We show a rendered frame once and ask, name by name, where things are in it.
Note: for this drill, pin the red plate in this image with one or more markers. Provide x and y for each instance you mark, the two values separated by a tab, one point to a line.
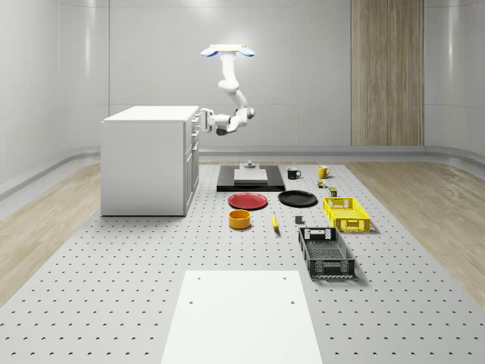
248	201

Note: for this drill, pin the yellow mug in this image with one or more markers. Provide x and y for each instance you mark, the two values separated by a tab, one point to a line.
323	172

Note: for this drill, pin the black mug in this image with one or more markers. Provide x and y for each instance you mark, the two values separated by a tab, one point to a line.
292	174

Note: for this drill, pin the yellow bowl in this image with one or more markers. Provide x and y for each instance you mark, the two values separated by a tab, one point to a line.
239	221

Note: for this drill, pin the black plate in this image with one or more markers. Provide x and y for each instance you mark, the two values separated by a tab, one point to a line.
297	198

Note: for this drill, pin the dark grey basket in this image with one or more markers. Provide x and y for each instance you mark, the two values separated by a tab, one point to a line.
332	268

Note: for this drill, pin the black stove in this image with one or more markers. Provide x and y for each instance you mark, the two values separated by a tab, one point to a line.
227	182

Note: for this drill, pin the white board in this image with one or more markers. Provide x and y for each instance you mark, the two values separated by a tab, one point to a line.
242	322

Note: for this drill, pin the white cabinet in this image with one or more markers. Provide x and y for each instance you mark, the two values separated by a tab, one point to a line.
144	163

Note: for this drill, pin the white drawer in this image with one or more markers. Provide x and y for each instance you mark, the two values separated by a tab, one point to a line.
188	132

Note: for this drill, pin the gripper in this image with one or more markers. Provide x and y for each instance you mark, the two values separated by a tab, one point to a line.
206	121

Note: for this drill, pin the puzzle cube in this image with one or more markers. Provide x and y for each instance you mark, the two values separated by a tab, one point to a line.
322	184

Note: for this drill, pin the yellow basket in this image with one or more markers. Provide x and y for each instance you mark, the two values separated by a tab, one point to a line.
352	224

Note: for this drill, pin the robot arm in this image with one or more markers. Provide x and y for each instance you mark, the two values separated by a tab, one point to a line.
227	72

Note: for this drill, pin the flat-sided can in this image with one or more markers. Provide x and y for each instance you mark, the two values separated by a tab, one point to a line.
332	192

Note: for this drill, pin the banana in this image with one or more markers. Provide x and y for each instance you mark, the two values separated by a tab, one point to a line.
275	222

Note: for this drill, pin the grey cube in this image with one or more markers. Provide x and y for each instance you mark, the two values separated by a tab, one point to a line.
299	220

